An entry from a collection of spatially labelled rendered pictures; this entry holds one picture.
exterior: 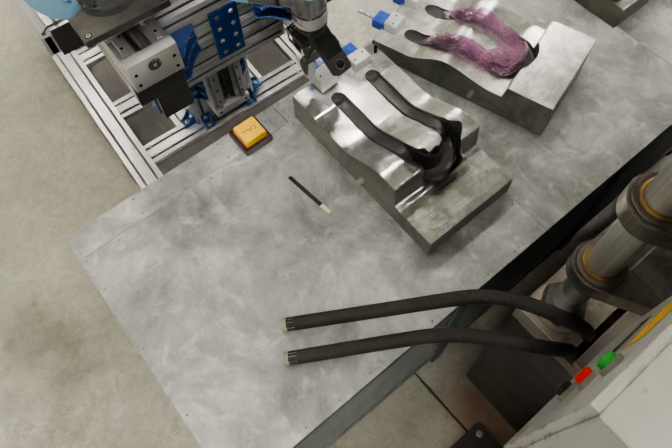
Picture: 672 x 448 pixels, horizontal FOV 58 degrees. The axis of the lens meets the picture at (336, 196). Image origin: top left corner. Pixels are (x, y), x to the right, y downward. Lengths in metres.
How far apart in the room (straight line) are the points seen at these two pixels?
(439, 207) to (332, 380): 0.44
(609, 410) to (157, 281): 1.03
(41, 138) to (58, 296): 0.72
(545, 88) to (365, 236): 0.56
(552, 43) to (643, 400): 1.13
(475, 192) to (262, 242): 0.50
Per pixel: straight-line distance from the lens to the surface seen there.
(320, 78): 1.47
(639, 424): 0.68
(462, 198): 1.42
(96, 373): 2.31
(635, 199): 0.99
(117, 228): 1.53
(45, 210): 2.63
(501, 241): 1.45
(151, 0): 1.59
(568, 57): 1.65
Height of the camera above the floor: 2.09
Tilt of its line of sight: 62 degrees down
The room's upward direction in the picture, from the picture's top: 3 degrees counter-clockwise
